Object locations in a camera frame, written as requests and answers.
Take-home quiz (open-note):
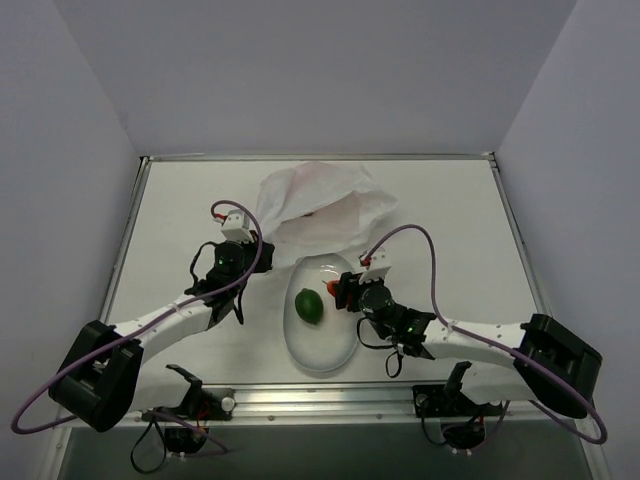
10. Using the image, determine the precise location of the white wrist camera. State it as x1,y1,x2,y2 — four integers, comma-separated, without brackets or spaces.
221,210,254,244
358,248,391,285

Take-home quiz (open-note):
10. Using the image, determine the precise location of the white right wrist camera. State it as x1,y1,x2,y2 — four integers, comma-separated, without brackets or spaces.
358,248,391,285

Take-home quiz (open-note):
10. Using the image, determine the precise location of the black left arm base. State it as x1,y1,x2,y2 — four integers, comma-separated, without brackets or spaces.
141,364,235,459

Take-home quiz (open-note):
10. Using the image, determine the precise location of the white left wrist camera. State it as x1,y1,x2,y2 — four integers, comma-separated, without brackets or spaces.
221,210,254,244

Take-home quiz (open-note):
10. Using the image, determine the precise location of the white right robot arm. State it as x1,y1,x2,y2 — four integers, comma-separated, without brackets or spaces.
327,273,602,419

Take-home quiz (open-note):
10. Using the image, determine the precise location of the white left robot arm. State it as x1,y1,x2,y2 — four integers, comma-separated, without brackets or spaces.
48,240,275,432

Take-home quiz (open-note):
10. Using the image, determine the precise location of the red fake fruit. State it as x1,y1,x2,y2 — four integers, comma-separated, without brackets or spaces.
327,280,339,297

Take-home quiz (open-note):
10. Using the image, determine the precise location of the white oval plate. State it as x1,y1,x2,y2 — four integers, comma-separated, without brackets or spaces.
283,254,358,374

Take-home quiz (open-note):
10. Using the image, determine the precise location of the white plastic bag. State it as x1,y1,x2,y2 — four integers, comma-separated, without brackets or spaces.
256,162,397,268

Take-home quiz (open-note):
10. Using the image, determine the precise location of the green fake lime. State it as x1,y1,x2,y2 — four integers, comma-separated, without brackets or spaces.
294,289,324,324

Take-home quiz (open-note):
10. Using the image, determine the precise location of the aluminium front rail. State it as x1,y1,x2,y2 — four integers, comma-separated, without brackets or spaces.
49,377,597,427

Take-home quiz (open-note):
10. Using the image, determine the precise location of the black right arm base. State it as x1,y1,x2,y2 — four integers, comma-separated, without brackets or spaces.
412,361,509,456

